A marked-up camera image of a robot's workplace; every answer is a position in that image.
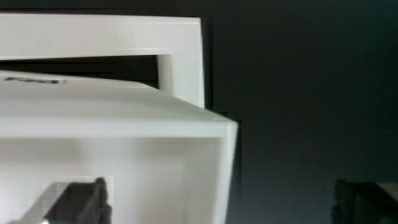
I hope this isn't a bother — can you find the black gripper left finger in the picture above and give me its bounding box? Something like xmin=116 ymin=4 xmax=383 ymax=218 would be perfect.
xmin=15 ymin=176 xmax=114 ymax=224

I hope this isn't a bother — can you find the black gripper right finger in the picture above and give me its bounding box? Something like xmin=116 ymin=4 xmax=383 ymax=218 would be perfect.
xmin=331 ymin=179 xmax=398 ymax=224

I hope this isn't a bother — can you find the white drawer cabinet box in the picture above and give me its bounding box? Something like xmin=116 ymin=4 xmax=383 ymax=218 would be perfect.
xmin=0 ymin=71 xmax=239 ymax=224

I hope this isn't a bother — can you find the white U-shaped frame barrier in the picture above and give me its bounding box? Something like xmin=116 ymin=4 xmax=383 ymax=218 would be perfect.
xmin=0 ymin=13 xmax=205 ymax=106

